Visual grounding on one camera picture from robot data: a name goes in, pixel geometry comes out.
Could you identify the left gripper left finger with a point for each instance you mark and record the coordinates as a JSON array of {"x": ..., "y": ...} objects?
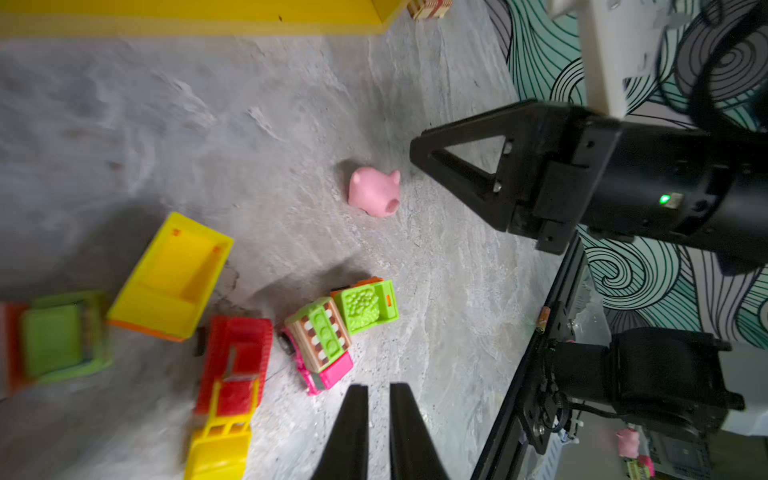
[{"x": 345, "y": 455}]

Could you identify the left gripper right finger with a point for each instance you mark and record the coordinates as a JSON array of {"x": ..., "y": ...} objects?
[{"x": 412, "y": 452}]

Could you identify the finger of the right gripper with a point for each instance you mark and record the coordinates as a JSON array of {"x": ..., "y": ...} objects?
[{"x": 497, "y": 196}]

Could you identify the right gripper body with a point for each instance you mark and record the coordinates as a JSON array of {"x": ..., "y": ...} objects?
[{"x": 558, "y": 157}]

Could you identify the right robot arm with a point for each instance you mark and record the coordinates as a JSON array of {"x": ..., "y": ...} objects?
[{"x": 687, "y": 188}]

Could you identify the magenta brown truck toy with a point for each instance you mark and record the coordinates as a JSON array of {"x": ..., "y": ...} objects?
[{"x": 319, "y": 342}]

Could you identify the red yellow bulldozer toy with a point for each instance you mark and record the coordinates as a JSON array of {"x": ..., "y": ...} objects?
[{"x": 231, "y": 389}]

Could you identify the green orange flatbed truck toy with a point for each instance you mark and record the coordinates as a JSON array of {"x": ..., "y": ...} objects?
[{"x": 367, "y": 304}]

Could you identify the red patterned small box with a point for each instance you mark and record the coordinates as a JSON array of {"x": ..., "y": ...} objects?
[{"x": 420, "y": 10}]

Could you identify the yellow dump truck toy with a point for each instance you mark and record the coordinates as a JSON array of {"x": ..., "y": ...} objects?
[{"x": 169, "y": 288}]

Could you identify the green grey truck toy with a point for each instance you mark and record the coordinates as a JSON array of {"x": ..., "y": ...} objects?
[{"x": 53, "y": 339}]

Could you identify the yellow toy shelf unit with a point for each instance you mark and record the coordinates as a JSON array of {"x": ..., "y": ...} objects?
[{"x": 194, "y": 18}]

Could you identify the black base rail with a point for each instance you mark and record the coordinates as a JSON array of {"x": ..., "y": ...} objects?
[{"x": 528, "y": 372}]

